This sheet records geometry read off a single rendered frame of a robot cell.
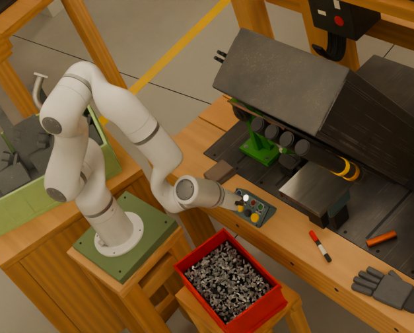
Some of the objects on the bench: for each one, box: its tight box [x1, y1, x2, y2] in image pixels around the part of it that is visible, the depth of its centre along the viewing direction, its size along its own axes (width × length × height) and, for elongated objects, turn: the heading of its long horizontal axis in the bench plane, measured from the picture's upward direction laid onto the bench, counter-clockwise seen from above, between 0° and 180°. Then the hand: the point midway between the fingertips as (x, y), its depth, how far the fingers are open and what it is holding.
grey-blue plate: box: [328, 190, 351, 230], centre depth 206 cm, size 10×2×14 cm, turn 148°
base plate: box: [203, 114, 414, 289], centre depth 222 cm, size 42×110×2 cm, turn 58°
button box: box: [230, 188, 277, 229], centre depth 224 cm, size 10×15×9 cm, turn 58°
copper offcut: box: [366, 230, 397, 248], centre depth 200 cm, size 9×2×2 cm, turn 119°
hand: (236, 199), depth 214 cm, fingers closed
